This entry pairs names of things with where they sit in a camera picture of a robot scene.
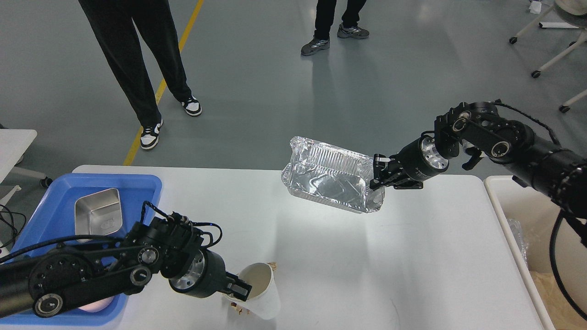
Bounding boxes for blue plastic tray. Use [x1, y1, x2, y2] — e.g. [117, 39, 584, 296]
[1, 173, 163, 330]

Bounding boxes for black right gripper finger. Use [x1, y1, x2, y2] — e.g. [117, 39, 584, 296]
[369, 175, 423, 191]
[373, 153, 402, 180]

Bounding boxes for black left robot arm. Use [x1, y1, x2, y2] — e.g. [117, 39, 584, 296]
[0, 201, 252, 318]

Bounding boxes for person with grey shoes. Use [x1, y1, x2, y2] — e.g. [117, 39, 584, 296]
[300, 0, 370, 56]

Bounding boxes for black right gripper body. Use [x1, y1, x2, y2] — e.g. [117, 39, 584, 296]
[395, 136, 449, 182]

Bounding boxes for aluminium foil tray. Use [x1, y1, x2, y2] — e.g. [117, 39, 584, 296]
[282, 136, 384, 213]

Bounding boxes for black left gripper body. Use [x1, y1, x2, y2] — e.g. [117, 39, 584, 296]
[168, 249, 228, 298]

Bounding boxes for small stainless steel tray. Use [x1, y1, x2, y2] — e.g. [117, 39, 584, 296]
[74, 188, 123, 236]

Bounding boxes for person in black trousers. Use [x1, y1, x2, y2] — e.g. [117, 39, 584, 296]
[79, 0, 203, 150]

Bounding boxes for white paper cup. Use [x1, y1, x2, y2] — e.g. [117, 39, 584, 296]
[222, 262, 281, 320]

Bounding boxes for beige plastic bin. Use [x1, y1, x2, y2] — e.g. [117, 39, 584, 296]
[484, 176, 587, 330]

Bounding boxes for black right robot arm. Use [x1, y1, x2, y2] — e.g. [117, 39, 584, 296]
[369, 100, 587, 318]

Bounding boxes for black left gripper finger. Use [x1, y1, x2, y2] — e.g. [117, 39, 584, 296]
[222, 272, 252, 302]

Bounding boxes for black cables at left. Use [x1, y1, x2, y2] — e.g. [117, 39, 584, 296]
[0, 204, 27, 250]

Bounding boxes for white side table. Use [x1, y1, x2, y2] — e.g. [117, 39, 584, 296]
[0, 129, 53, 188]

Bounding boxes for pink ribbed mug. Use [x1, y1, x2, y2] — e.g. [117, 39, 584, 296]
[79, 296, 115, 313]

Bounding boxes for brown paper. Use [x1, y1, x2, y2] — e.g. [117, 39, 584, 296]
[229, 261, 278, 317]

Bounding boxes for white wheeled chair base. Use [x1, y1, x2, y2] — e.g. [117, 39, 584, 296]
[508, 0, 587, 113]

